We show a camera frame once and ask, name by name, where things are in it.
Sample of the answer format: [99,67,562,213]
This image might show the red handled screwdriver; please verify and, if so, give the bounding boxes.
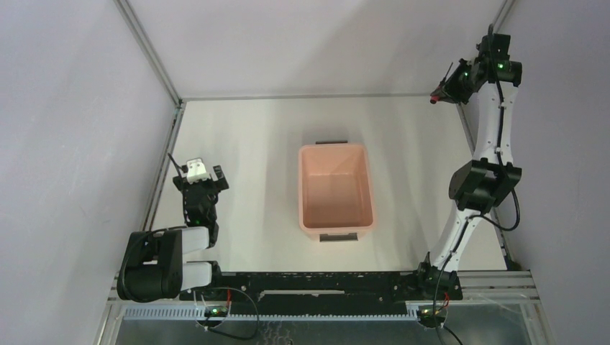
[429,63,453,104]

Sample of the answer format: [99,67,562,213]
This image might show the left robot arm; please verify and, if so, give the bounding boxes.
[117,160,229,303]

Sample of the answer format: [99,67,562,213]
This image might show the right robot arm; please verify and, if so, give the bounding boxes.
[414,26,522,300]

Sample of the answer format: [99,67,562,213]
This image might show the pink plastic bin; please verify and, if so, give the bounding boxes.
[297,142,376,242]

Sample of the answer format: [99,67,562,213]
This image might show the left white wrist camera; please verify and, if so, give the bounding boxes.
[186,158,211,184]

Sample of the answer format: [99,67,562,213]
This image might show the left controller board with wires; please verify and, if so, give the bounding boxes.
[196,287,260,341]

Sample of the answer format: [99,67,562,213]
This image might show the controller board with wires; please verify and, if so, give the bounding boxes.
[417,293,464,345]
[196,287,260,341]

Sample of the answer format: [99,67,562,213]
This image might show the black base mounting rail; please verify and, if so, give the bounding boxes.
[178,271,463,316]

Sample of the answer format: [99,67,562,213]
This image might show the grey slotted cable duct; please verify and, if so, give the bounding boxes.
[121,304,422,321]

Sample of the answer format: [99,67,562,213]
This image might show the right controller board with wires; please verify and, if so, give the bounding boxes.
[417,293,464,345]

